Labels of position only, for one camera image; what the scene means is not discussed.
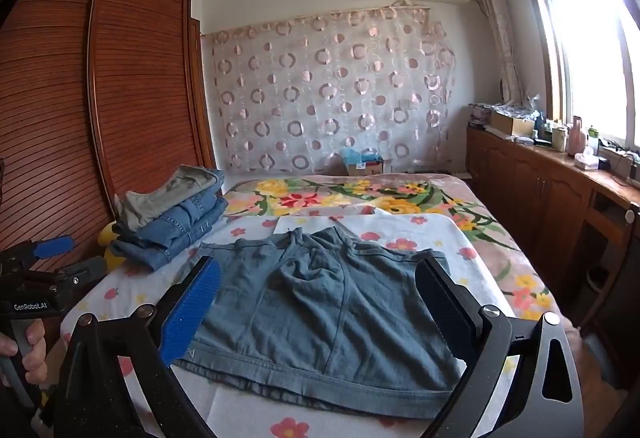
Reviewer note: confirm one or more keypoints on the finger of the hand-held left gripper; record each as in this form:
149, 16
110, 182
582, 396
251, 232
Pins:
52, 246
87, 273

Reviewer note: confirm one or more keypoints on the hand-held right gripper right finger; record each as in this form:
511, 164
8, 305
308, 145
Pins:
442, 303

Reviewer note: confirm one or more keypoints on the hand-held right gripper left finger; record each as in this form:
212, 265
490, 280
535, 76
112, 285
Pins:
192, 313

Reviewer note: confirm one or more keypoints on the teal pants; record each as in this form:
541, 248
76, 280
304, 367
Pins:
310, 308

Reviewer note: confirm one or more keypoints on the person's left hand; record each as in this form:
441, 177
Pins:
36, 350

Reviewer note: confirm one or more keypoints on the yellow plush toy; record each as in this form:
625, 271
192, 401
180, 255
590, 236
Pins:
107, 259

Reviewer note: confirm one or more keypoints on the folded denim jeans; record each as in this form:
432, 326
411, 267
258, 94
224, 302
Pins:
195, 214
160, 254

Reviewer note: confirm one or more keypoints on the strawberry print blanket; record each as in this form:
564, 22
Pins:
435, 230

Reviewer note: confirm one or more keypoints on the stack of folded jeans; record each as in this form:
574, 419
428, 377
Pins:
155, 203

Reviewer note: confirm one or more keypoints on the floral blanket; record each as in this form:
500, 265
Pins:
350, 193

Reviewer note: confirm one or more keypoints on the wooden cabinet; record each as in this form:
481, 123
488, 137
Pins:
525, 183

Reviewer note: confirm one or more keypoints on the printed cardboard box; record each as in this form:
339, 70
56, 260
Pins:
367, 169

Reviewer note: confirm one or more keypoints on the dark trash bin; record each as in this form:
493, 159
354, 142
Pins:
597, 279

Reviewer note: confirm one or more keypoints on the wooden slatted wardrobe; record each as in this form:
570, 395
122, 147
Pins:
140, 93

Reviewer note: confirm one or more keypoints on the plain cardboard box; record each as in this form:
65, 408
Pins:
510, 124

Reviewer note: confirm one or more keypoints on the tissue box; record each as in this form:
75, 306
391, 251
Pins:
585, 162

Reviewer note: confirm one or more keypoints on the cream jar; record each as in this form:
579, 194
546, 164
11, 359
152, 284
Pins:
559, 139

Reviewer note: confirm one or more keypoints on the pink bottle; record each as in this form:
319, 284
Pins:
574, 138

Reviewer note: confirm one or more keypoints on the patterned plastic bags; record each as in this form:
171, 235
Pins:
517, 105

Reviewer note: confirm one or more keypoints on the green cap bottle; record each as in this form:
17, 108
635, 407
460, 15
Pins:
593, 140

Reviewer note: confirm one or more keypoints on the circle pattern curtain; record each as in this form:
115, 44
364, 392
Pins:
325, 93

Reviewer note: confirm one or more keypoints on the beige window curtain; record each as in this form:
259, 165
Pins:
495, 18

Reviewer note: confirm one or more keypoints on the window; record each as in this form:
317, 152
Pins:
590, 43

